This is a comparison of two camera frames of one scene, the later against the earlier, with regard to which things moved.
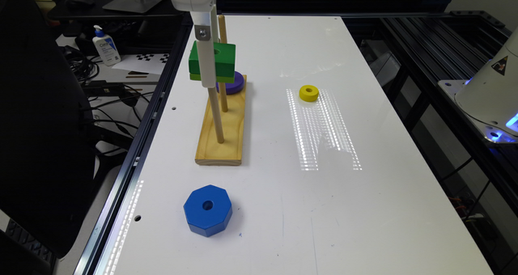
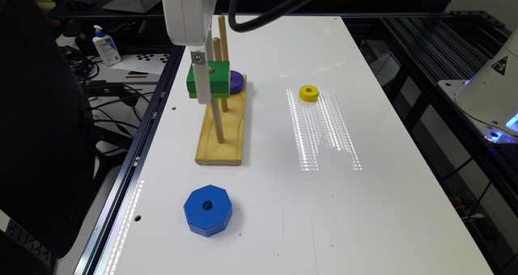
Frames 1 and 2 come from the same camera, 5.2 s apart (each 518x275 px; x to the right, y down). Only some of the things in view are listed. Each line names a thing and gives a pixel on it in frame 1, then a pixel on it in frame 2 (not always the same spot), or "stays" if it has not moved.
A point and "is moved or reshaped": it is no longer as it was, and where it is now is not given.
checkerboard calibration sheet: [146, 63] stays
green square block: [224, 56] is moved or reshaped
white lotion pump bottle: [106, 47] stays
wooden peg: [223, 96] → [218, 55]
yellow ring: [308, 93] stays
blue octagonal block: [208, 210] stays
